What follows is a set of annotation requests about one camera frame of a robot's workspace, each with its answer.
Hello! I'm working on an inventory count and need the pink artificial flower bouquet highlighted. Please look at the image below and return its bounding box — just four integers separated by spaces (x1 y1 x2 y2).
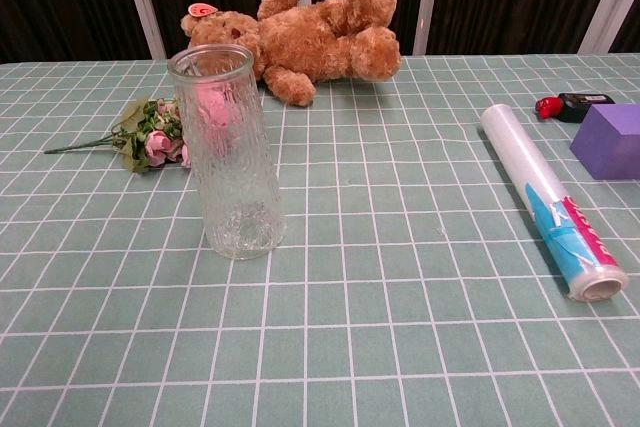
43 85 239 176

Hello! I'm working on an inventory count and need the clear plastic cup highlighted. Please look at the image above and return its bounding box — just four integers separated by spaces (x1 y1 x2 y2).
166 43 288 262

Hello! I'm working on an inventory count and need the green grid tablecloth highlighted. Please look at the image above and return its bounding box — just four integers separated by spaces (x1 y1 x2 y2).
0 52 640 427

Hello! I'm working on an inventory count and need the brown plush teddy bear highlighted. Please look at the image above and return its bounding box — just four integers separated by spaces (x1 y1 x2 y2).
180 0 403 107

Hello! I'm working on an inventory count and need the round pink hang tag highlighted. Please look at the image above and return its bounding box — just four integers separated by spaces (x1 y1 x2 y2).
187 0 219 19

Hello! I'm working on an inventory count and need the plastic wrap roll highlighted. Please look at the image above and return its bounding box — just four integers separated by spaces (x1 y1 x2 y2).
479 102 629 303

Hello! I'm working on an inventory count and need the black and red small gadget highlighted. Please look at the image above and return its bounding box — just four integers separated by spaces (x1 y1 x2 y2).
534 92 617 124

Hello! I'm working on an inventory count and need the purple foam cube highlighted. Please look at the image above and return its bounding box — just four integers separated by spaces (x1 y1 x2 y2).
569 103 640 181

